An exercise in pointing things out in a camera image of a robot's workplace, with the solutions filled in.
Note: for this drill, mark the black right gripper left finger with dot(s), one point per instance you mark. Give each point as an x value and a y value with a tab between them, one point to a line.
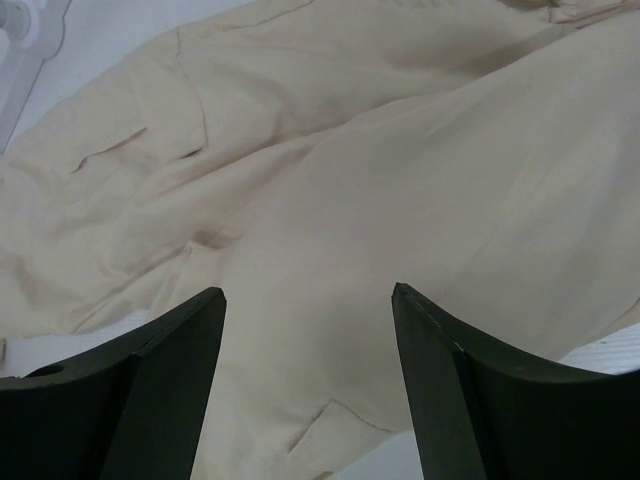
131	408

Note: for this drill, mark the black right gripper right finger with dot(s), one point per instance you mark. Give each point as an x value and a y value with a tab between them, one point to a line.
483	409

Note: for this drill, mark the beige trousers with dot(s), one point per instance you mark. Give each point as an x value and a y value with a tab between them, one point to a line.
305	157

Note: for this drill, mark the white clothes rack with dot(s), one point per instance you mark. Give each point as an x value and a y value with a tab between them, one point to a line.
32	32

